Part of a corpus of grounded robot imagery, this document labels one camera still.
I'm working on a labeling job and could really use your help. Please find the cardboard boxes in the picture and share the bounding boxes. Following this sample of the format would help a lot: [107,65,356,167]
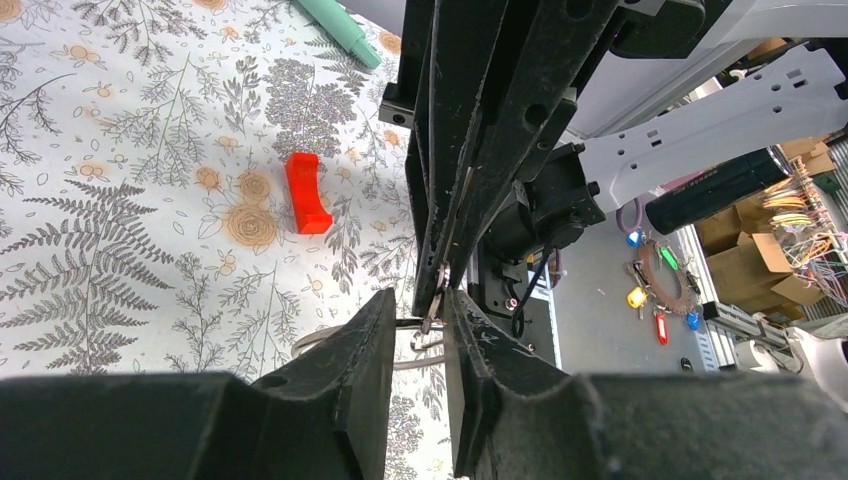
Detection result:
[695,137,847,315]

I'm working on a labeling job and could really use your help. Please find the silver keyring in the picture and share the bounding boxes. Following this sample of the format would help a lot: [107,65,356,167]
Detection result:
[290,263,450,371]

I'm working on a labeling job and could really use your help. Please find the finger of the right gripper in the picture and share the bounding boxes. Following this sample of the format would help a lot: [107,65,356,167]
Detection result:
[468,1,617,235]
[405,1,508,316]

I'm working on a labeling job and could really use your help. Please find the mint green object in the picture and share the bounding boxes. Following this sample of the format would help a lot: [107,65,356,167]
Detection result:
[297,0,381,70]

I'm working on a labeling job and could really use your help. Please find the floral patterned mat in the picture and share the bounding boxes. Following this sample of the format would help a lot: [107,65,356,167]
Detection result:
[0,0,458,480]

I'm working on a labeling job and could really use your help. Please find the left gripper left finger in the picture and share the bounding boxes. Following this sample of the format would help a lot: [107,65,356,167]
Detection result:
[1,289,396,479]

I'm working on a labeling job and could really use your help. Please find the red key tag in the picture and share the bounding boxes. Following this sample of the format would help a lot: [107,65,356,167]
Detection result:
[285,152,333,235]

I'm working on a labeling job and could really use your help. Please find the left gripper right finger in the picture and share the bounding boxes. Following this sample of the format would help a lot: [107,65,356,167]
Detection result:
[442,290,847,479]

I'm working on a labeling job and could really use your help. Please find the ring of coloured key tags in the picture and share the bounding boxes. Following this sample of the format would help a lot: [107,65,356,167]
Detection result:
[622,229,704,347]

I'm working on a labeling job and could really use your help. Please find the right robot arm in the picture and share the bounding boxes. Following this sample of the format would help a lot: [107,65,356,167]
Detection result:
[380,1,847,317]

